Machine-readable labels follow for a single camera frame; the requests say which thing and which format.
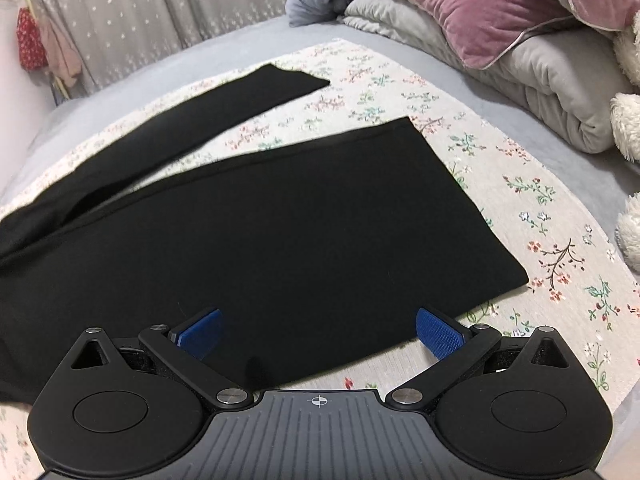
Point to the pink velvet pillow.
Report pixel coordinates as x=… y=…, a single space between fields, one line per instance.
x=470 y=5

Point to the grey dotted curtain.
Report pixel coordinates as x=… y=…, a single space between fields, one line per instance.
x=150 y=5

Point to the red patterned bag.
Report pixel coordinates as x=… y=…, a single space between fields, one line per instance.
x=30 y=40

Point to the black pants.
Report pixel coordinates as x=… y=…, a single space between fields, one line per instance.
x=260 y=240

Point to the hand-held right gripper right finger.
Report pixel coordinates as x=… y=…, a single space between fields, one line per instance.
x=440 y=332

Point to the white plush toy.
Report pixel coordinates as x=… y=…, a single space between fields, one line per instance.
x=627 y=120

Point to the yellow stick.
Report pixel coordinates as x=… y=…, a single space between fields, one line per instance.
x=59 y=87

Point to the grey folded quilt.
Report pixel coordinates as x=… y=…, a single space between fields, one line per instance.
x=550 y=75

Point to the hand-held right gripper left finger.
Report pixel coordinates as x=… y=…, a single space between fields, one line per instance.
x=200 y=329

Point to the floral printed cloth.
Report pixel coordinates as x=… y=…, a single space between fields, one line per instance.
x=525 y=200

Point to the pink hanging cloth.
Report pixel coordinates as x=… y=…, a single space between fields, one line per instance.
x=62 y=52

